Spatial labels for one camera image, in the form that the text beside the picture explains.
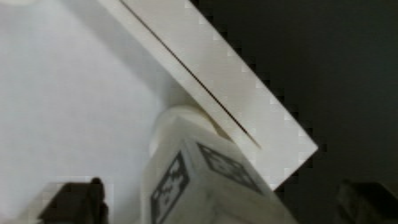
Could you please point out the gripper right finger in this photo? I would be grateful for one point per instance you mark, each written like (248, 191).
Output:
(367, 204)

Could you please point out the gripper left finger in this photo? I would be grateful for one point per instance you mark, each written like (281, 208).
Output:
(77, 206)

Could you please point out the white table leg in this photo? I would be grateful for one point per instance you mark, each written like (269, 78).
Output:
(203, 188)

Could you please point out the white square tabletop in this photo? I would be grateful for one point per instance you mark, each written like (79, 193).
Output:
(91, 80)

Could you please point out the white obstacle fence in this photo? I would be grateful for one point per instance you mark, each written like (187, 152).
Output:
(260, 124)

